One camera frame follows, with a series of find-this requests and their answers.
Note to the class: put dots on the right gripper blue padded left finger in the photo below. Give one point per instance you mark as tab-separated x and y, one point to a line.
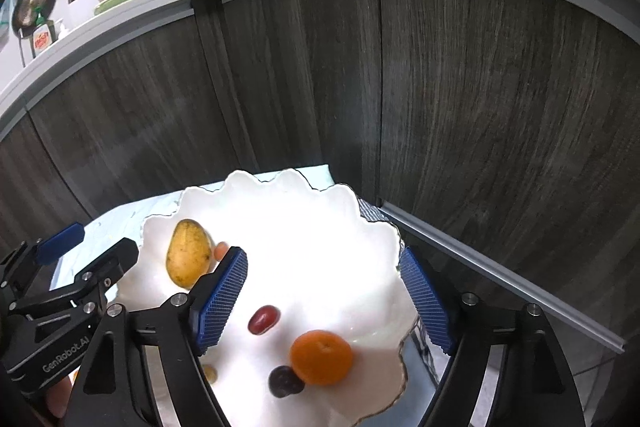
213	298

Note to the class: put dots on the red oval grape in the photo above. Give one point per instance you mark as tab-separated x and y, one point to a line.
220	250

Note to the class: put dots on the operator hand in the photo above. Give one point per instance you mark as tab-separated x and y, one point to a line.
58	397

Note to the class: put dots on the metal rail strip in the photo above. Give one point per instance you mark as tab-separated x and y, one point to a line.
505	278

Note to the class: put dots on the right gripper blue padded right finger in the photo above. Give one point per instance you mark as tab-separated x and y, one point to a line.
435	299

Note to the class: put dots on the green dish soap bottle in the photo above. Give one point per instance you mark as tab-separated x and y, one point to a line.
44	33

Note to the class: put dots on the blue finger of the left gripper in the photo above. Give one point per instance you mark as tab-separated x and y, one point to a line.
58	245

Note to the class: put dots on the hanging frying pan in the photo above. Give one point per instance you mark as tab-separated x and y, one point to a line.
26	13

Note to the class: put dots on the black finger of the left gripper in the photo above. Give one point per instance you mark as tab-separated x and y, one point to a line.
99	277

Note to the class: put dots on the yellow mango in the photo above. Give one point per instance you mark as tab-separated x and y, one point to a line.
189	254

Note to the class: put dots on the white scalloped plate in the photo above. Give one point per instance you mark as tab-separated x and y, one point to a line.
310	256

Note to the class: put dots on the dark purple grape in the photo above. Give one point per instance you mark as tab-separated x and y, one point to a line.
283	382

